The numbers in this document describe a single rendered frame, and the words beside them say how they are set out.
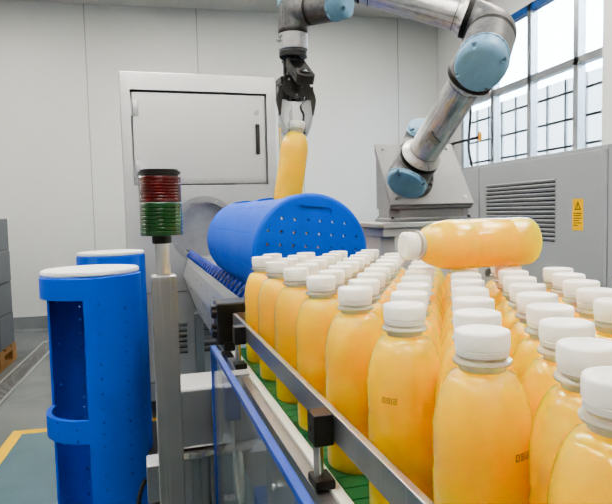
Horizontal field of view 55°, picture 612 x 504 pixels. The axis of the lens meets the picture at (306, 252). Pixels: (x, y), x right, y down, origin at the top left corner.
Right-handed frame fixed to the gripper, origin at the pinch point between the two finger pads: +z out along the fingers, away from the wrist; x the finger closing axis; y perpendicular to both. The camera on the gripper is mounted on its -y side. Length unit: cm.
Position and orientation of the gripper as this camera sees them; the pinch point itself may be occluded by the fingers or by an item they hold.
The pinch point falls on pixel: (296, 131)
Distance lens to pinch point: 150.1
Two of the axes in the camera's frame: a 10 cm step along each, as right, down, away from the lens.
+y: -2.8, -0.8, 9.6
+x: -9.6, 0.4, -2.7
